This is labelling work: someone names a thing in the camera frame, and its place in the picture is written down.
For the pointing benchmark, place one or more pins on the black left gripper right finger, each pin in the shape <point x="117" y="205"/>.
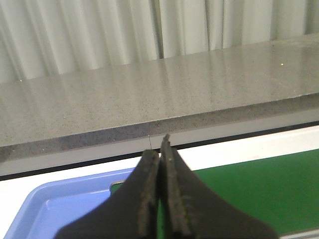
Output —
<point x="193" y="211"/>

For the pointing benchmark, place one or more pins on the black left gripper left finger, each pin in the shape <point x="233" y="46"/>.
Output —
<point x="129" y="213"/>

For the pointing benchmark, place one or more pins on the blue plastic tray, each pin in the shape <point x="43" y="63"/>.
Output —
<point x="53" y="205"/>

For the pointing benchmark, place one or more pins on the green conveyor belt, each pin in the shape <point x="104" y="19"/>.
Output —
<point x="282" y="192"/>

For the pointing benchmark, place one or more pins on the grey speckled stone counter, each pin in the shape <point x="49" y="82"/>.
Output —
<point x="84" y="118"/>

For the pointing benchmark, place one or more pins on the white pleated curtain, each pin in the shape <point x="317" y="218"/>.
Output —
<point x="49" y="37"/>

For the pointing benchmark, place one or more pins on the aluminium conveyor side rail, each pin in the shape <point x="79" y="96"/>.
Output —
<point x="312" y="234"/>

